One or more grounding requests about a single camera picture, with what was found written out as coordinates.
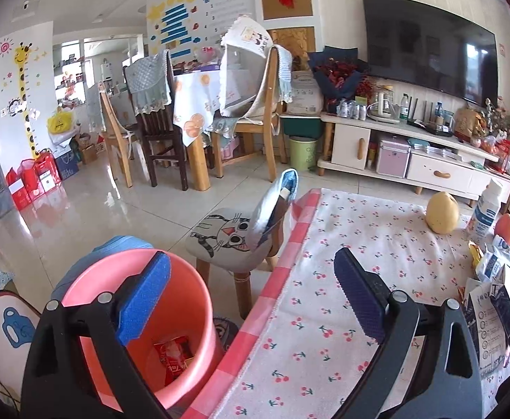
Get cream cushion blue print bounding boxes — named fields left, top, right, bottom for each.
left=0, top=291, right=40, bottom=411

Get cat print small chair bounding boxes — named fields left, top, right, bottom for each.
left=186, top=168, right=299, bottom=319

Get left wooden chair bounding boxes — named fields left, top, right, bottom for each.
left=98, top=81, right=137, bottom=188

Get cherry print tablecloth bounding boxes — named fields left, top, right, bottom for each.
left=186, top=189, right=510, bottom=418

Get red snack wrapper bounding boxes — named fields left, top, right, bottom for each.
left=154, top=336, right=194, bottom=385

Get white blue wrapper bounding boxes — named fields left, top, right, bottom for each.
left=476, top=236, right=510, bottom=282

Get pink storage box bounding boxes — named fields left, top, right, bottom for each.
left=376, top=134, right=411, bottom=178

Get white tv cabinet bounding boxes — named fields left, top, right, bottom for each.
left=318, top=113, right=510, bottom=203

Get black flat television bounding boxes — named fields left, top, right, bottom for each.
left=363, top=0, right=498, bottom=106

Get giraffe height wall sticker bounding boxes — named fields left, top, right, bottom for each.
left=14, top=42, right=39, bottom=159

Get green trash bin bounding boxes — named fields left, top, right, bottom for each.
left=289, top=136, right=318, bottom=172

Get red orange apple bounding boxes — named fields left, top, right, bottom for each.
left=494, top=213, right=510, bottom=246

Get yellow pear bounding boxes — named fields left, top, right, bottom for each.
left=425, top=192, right=460, bottom=235

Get pink plastic bucket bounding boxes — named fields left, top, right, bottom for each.
left=62, top=249, right=223, bottom=412

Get dining table with cloth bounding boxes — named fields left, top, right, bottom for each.
left=174, top=65, right=220, bottom=191

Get yellow bag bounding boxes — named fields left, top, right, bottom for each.
left=47, top=107, right=74, bottom=135

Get dark wooden chair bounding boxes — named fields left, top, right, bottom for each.
left=123, top=49, right=189, bottom=191

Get white plastic bottle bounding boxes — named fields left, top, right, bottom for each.
left=466, top=180, right=501, bottom=243

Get light wooden chair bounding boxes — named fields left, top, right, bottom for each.
left=211, top=45, right=282, bottom=183

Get red flower bouquet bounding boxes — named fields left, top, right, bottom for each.
left=308, top=45, right=372, bottom=113

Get yellow red snack packet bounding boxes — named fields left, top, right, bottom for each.
left=468, top=240, right=483, bottom=270

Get glass electric kettle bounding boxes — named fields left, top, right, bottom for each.
left=367, top=85, right=400, bottom=124

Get red gift bags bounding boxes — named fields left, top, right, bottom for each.
left=6, top=149, right=62, bottom=211

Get blue round stool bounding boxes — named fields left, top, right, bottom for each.
left=50, top=234, right=155, bottom=302

